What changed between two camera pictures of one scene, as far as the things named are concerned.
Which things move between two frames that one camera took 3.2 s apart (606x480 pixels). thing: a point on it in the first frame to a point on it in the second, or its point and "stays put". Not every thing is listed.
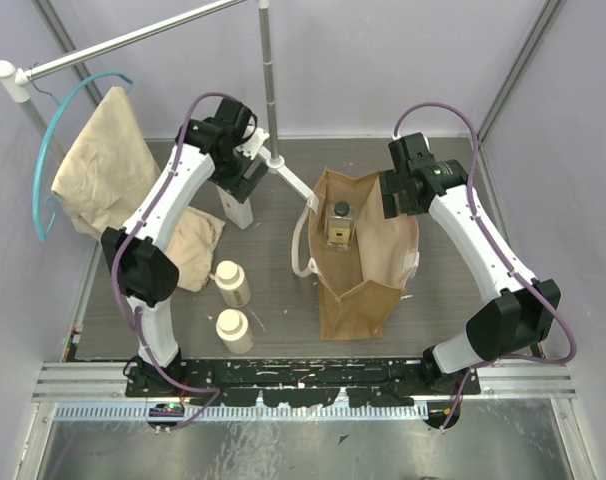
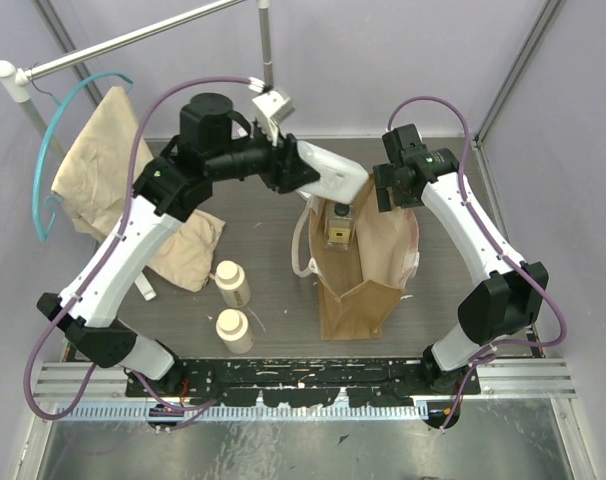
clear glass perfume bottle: x=339 y=226 stays put
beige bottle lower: x=233 y=327 stays put
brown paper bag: x=359 y=289 stays put
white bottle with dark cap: x=236 y=211 to x=340 y=183
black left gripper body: x=250 y=181 to x=281 y=163
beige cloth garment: x=107 y=173 stays put
